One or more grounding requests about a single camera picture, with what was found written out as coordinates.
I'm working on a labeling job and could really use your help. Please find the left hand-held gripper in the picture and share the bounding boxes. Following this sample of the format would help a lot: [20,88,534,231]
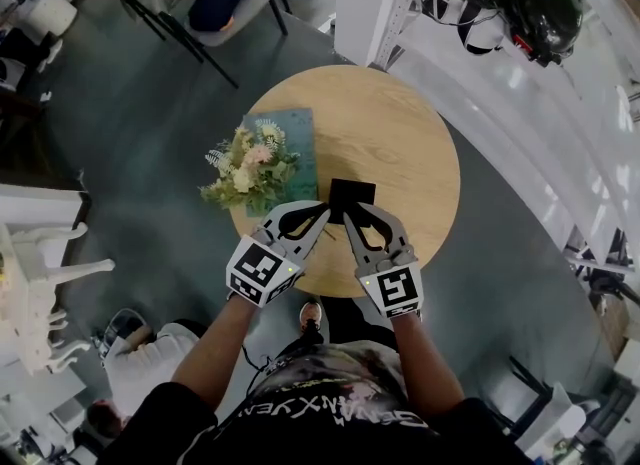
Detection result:
[225,201,332,309]

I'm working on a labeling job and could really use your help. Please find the round wooden table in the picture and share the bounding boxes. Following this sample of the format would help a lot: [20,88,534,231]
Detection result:
[229,64,461,299]

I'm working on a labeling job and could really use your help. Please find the pale flower bouquet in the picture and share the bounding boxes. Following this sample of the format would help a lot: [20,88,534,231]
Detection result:
[198,118,303,215]

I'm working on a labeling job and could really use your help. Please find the person's right forearm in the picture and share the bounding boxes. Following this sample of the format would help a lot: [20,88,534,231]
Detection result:
[389,312,466,404]

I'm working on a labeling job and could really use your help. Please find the person's left brown shoe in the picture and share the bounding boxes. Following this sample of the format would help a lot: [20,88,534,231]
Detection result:
[298,300,324,329]

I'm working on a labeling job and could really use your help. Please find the white side table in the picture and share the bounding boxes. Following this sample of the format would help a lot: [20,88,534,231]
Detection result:
[514,380,601,454]

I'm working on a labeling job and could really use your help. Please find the teal book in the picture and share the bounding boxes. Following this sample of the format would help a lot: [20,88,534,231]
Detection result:
[242,107,320,218]

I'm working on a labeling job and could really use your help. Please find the white metal shelf rack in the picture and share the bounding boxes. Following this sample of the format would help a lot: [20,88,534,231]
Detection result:
[367,0,640,274]

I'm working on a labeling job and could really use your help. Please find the dark wooden cabinet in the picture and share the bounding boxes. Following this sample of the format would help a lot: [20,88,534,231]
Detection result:
[0,90,56,179]

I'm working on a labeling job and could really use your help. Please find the person's black trousers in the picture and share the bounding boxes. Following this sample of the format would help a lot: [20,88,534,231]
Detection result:
[279,296,401,369]

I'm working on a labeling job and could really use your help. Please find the dark blue cap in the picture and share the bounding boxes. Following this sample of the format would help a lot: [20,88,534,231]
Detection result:
[188,0,257,33]

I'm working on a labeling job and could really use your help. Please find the black square box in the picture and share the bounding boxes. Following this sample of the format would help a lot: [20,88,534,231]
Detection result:
[328,178,378,227]

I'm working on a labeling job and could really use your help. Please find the white ornate table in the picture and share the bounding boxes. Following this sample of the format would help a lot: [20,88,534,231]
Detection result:
[0,222,117,377]

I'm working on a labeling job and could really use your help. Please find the person's left forearm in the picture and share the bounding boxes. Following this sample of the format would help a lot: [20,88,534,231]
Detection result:
[172,295,261,412]

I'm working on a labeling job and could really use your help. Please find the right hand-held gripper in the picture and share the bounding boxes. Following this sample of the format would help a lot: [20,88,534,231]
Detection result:
[341,201,426,322]

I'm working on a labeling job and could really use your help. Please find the person's black patterned t-shirt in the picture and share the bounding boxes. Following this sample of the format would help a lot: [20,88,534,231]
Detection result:
[97,342,536,465]

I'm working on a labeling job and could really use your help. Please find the white square pillar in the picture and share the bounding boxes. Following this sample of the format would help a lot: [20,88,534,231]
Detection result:
[333,0,416,68]

